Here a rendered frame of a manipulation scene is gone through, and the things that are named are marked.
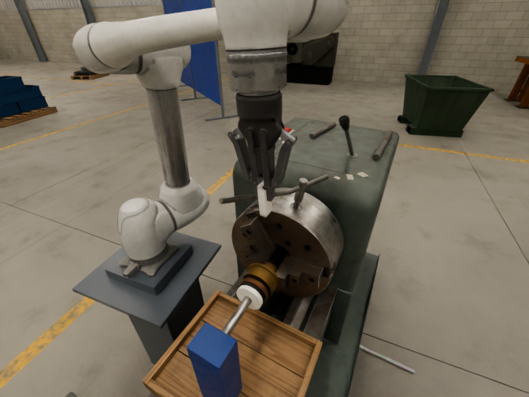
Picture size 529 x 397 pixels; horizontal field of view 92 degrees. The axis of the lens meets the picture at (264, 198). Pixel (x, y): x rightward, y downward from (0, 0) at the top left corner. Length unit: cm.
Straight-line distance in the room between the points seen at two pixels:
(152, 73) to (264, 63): 56
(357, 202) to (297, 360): 45
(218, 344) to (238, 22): 54
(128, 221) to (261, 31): 82
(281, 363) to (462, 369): 144
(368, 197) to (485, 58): 1040
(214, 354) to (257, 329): 29
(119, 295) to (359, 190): 97
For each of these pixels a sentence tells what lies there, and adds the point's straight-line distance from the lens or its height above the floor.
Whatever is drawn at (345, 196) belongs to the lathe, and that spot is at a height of 123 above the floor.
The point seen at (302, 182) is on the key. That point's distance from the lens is 61.
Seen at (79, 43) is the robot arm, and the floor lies 159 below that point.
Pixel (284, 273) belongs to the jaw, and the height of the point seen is 110.
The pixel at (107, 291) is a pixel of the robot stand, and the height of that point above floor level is 75.
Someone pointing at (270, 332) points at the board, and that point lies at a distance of 84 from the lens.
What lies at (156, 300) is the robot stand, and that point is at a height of 75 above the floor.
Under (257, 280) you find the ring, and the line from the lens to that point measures 65.
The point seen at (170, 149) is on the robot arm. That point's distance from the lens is 101.
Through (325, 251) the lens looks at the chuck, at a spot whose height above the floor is 116.
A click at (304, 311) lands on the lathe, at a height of 85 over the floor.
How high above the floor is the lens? 162
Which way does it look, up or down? 34 degrees down
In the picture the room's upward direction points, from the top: straight up
